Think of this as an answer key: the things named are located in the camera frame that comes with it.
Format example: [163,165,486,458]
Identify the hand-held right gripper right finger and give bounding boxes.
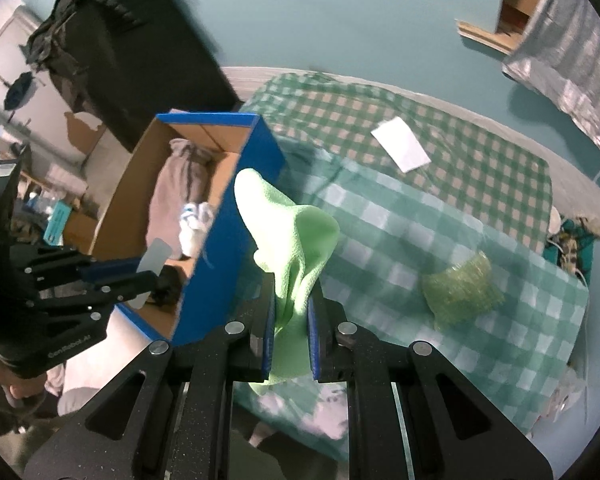
[307,280,553,480]

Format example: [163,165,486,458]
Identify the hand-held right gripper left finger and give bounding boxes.
[22,272,278,480]

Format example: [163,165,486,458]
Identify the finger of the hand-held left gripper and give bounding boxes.
[25,247,143,288]
[27,271,158,321]

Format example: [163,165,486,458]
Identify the black sock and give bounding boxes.
[147,265,191,308]

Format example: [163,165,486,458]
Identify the pale grey strip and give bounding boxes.
[132,240,173,311]

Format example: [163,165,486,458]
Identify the blue cardboard box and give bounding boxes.
[90,111,287,347]

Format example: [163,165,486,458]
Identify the blue striped white sock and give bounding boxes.
[177,201,216,258]

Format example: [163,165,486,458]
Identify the taupe pants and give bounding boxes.
[149,138,226,261]

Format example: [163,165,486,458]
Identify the light green microfiber cloth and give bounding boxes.
[234,167,341,396]

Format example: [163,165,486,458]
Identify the person's left hand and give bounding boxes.
[0,360,48,411]

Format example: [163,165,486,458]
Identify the teal carton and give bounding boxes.
[42,200,71,246]

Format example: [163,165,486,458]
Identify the teal white checked blanket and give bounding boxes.
[230,140,591,461]

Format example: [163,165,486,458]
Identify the pale grey cloth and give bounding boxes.
[45,357,103,416]

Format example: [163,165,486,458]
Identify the green bubble wrap pouch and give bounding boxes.
[421,251,506,332]

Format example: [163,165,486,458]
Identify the dark blue hanging bag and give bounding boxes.
[2,71,36,111]

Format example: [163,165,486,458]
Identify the green beige checked blanket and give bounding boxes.
[240,72,553,256]

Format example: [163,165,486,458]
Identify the white paper sheet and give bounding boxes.
[370,116,431,172]

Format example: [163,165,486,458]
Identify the black hanging clothes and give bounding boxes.
[27,0,241,153]

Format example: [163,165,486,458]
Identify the white plastic bag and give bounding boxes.
[545,365,588,421]

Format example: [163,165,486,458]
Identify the teal basket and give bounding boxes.
[542,215,600,281]

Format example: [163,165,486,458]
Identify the silver foil curtain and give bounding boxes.
[501,0,600,158]

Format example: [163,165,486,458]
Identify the wooden window frame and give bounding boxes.
[455,0,551,56]

